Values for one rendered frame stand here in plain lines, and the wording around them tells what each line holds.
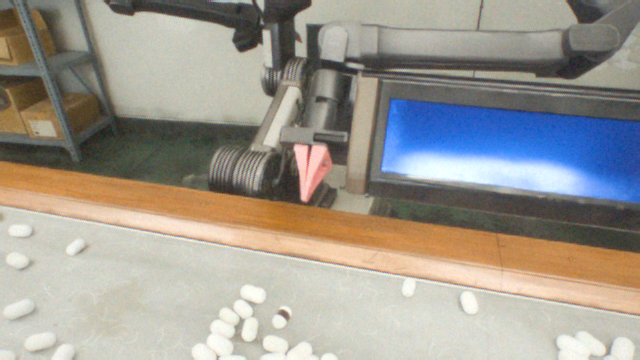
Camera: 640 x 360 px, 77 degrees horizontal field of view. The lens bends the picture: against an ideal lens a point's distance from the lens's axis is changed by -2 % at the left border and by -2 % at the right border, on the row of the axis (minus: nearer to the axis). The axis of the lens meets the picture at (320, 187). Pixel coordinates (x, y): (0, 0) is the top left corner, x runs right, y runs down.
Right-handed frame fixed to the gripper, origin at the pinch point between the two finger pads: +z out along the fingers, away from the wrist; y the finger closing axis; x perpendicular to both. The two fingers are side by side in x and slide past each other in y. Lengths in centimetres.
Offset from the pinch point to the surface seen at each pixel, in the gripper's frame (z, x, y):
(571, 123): 2.5, -32.3, 22.8
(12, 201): 7, 9, -59
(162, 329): 21.7, -2.0, -14.8
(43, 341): 25.6, -7.4, -27.1
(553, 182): 5.8, -31.2, 22.3
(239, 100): -100, 160, -97
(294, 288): 12.8, 5.3, 0.0
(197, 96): -99, 157, -125
